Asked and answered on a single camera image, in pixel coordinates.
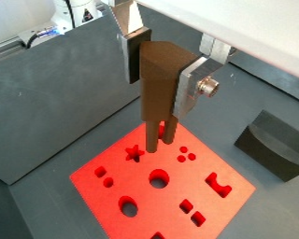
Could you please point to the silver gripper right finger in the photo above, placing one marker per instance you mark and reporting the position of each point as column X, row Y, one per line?
column 195, row 78

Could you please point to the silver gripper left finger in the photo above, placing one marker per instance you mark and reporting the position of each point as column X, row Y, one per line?
column 133, row 33

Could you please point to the brown three prong peg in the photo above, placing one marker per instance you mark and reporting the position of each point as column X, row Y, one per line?
column 161, row 62

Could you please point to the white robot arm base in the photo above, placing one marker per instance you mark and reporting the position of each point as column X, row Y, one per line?
column 72, row 13

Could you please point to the black curved holder stand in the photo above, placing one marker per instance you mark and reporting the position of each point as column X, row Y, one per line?
column 269, row 141

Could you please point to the red shape insertion block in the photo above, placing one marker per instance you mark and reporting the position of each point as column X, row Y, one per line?
column 179, row 193

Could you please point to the aluminium frame rail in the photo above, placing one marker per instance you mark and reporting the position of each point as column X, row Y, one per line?
column 10, row 45

